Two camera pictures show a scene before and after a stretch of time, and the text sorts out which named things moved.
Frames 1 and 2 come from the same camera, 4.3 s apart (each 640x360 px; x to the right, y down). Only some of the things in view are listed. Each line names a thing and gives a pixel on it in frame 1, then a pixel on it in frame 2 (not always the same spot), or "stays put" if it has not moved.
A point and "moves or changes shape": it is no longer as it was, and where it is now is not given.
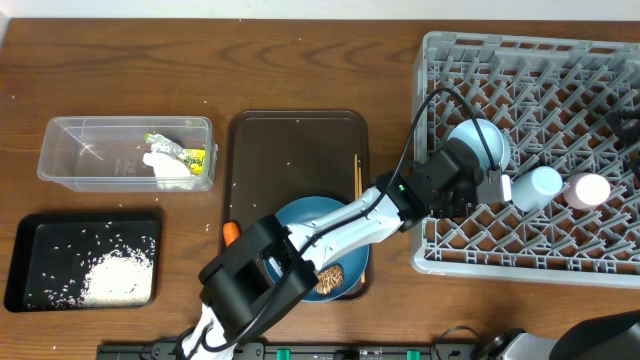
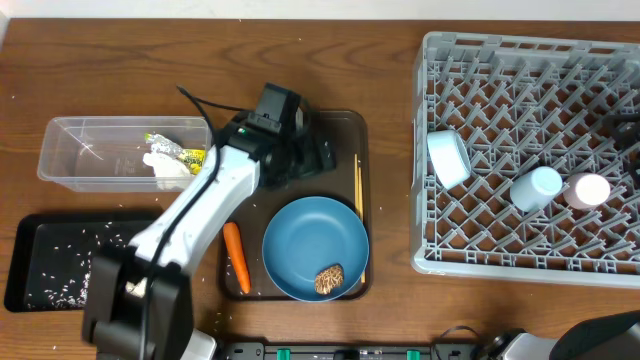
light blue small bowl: [495, 139] moves or changes shape
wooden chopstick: [360, 195] stays put
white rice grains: [119, 278] moves or changes shape
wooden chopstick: [356, 181] stays put
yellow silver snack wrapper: [193, 158] stays put
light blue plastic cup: [535, 189] stays put
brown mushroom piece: [330, 279] stays put
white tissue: [170, 173] stays put
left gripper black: [463, 201] to [314, 156]
